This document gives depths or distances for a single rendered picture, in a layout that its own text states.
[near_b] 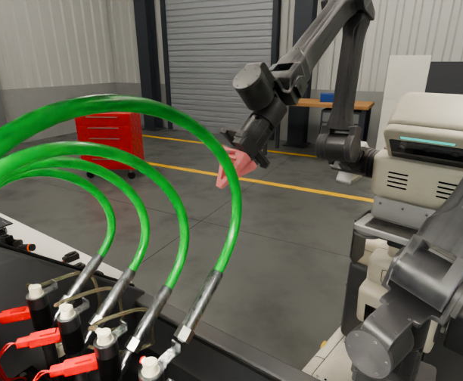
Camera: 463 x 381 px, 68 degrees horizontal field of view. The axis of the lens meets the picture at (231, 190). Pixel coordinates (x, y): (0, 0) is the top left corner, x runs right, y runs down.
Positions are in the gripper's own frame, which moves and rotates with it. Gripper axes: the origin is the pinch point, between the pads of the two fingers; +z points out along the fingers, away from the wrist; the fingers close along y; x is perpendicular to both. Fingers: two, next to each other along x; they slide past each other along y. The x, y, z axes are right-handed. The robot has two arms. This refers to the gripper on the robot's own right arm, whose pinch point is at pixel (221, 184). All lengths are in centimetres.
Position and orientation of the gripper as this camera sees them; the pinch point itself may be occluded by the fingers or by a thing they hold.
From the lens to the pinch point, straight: 63.9
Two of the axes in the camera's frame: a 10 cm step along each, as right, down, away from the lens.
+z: -5.4, 8.1, -2.1
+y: -5.2, -5.2, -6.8
